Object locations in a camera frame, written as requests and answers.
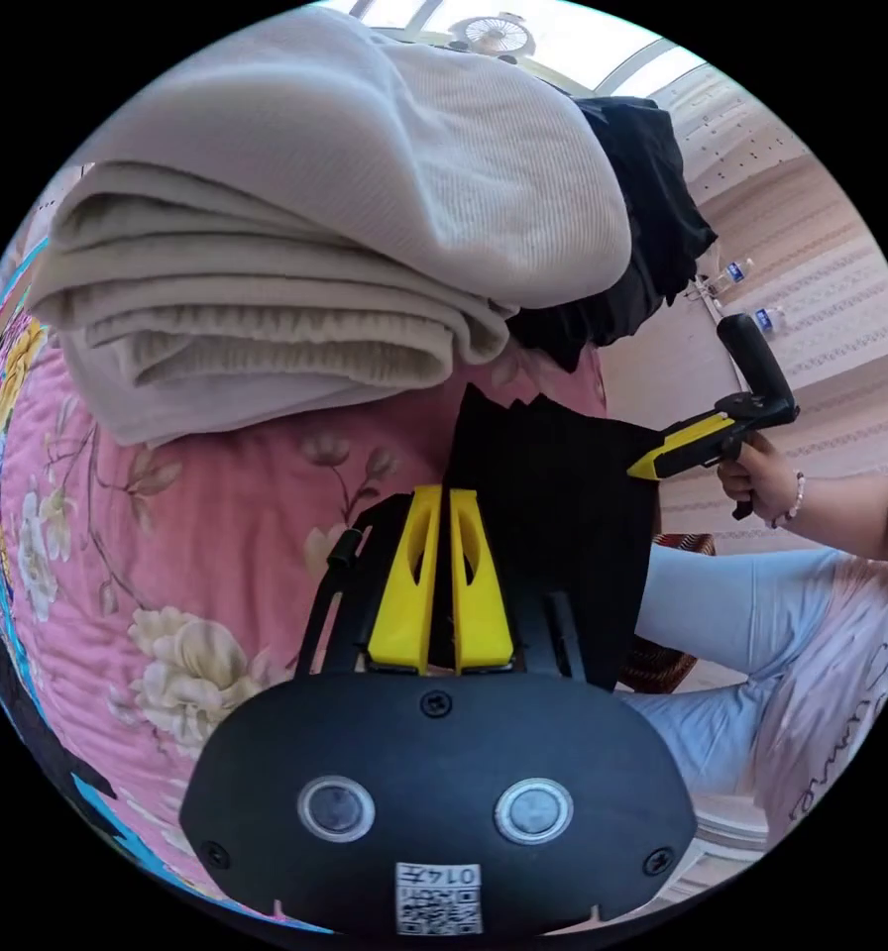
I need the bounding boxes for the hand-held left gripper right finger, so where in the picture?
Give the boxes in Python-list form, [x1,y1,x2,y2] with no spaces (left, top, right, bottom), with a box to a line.
[449,489,517,676]

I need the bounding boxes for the pile of clothes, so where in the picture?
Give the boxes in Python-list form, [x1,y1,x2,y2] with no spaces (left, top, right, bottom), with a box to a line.
[26,5,719,449]

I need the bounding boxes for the black long pants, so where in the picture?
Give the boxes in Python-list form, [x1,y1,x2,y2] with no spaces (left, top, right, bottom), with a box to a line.
[443,382,662,693]

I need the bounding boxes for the person's right hand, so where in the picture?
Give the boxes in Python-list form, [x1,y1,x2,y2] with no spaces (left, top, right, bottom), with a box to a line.
[717,430,807,530]

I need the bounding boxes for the bed with pink floral quilt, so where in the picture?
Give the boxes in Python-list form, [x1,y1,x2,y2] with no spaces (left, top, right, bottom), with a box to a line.
[0,237,612,934]

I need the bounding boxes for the person's body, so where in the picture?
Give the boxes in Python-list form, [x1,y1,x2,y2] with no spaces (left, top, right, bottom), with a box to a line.
[621,542,888,822]

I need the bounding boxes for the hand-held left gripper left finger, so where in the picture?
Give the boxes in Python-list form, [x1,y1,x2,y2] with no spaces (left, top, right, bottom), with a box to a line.
[368,485,443,676]

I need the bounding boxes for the fan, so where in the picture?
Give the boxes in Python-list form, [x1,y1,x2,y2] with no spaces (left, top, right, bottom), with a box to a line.
[449,17,537,62]

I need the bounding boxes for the person's right forearm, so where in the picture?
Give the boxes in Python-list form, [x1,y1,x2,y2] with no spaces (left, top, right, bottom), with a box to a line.
[785,468,888,564]

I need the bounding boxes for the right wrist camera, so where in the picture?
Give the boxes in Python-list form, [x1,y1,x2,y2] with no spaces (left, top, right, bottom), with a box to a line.
[716,311,796,408]

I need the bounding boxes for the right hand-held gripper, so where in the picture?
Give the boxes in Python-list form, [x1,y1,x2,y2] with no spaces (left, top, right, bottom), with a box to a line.
[627,391,801,521]

